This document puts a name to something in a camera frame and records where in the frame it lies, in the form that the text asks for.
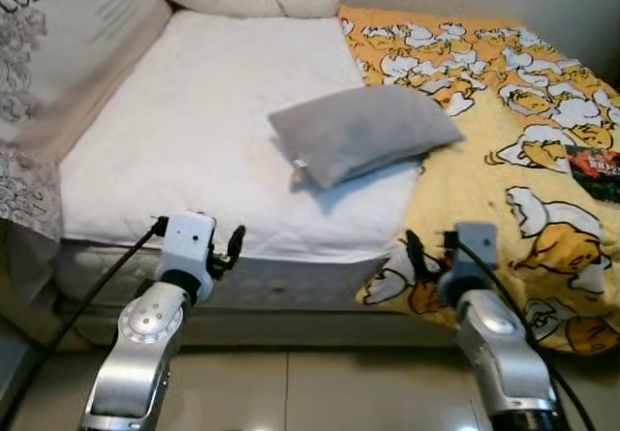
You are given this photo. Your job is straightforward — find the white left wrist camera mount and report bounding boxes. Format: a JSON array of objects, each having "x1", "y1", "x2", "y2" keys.
[{"x1": 158, "y1": 212, "x2": 216, "y2": 282}]

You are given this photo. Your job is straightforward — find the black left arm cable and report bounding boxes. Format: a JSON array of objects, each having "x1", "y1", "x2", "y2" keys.
[{"x1": 0, "y1": 218, "x2": 168, "y2": 422}]

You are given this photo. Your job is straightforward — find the dark red cover book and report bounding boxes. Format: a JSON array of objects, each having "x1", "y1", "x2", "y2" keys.
[{"x1": 565, "y1": 145, "x2": 620, "y2": 204}]

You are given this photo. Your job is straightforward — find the beige bed base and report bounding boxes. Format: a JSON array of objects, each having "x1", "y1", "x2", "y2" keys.
[{"x1": 53, "y1": 295, "x2": 466, "y2": 350}]

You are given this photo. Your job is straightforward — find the white quilted mattress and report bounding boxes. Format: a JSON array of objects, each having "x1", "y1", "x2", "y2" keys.
[{"x1": 53, "y1": 7, "x2": 427, "y2": 316}]

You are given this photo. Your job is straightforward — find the grey rectangular pillow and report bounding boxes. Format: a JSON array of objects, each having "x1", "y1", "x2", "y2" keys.
[{"x1": 268, "y1": 84, "x2": 466, "y2": 190}]

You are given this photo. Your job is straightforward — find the yellow cartoon egg blanket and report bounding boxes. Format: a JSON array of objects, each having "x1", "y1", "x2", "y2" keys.
[{"x1": 339, "y1": 5, "x2": 620, "y2": 354}]

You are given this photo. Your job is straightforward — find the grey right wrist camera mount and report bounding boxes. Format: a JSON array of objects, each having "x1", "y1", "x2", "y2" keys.
[{"x1": 450, "y1": 223, "x2": 500, "y2": 292}]

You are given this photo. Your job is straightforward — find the printed grey headboard cushion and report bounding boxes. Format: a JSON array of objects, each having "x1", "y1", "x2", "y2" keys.
[{"x1": 0, "y1": 0, "x2": 175, "y2": 243}]

